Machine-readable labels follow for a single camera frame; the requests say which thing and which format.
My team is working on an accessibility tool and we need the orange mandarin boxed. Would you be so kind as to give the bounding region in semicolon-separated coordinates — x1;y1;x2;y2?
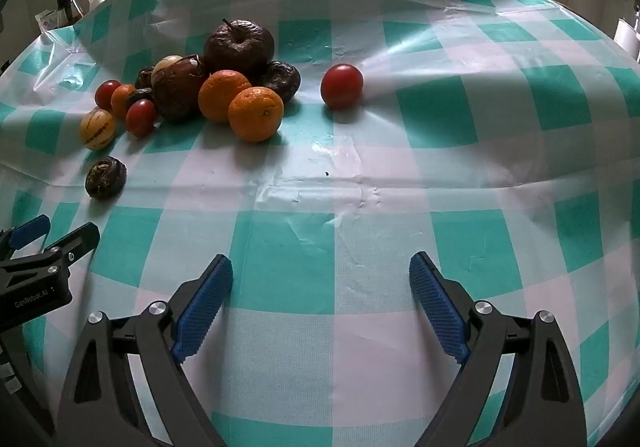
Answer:
228;86;285;143
198;70;251;124

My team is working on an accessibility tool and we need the large red tomato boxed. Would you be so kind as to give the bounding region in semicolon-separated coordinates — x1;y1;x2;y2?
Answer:
320;64;364;110

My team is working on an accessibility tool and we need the large dark reddish fruit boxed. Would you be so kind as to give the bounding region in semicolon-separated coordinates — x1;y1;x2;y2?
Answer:
151;54;210;124

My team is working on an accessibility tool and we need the small orange tomato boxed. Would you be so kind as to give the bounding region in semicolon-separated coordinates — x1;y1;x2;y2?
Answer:
110;84;137;122

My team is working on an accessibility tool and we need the dark glass bottle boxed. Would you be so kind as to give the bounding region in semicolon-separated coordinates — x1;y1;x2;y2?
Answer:
56;0;83;27

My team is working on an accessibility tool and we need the white container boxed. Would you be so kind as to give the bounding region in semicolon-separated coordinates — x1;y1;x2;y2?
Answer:
612;17;640;63

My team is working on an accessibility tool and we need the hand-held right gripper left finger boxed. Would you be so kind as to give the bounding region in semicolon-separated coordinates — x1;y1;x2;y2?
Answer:
55;253;235;447

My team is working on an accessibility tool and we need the dark wrinkled passion fruit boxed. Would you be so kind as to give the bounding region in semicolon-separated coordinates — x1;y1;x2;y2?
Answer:
257;61;302;104

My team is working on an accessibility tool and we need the yellow striped melon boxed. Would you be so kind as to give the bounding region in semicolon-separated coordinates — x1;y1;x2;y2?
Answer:
80;108;117;151

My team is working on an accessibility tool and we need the teal checkered tablecloth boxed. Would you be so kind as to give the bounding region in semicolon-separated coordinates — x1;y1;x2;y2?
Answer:
0;0;640;447

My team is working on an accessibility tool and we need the small red tomato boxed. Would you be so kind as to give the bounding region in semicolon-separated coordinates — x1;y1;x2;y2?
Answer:
95;80;122;111
125;99;157;137

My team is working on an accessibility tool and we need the small dark striped fruit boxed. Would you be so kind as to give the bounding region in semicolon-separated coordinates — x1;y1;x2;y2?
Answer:
85;156;128;200

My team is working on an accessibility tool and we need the small white carton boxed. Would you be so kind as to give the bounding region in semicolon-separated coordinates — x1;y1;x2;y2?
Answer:
35;10;63;33

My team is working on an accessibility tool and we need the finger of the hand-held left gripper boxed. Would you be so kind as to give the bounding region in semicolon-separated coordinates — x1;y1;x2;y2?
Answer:
0;216;52;258
44;222;101;274

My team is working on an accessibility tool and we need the pale round fruit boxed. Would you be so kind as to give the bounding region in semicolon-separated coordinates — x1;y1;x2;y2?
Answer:
151;55;185;78

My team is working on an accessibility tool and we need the wrinkled dark apple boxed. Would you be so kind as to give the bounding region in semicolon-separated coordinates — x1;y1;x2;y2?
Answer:
203;18;276;78

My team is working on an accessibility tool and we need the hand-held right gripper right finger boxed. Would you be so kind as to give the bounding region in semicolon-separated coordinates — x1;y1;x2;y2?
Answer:
409;251;588;447

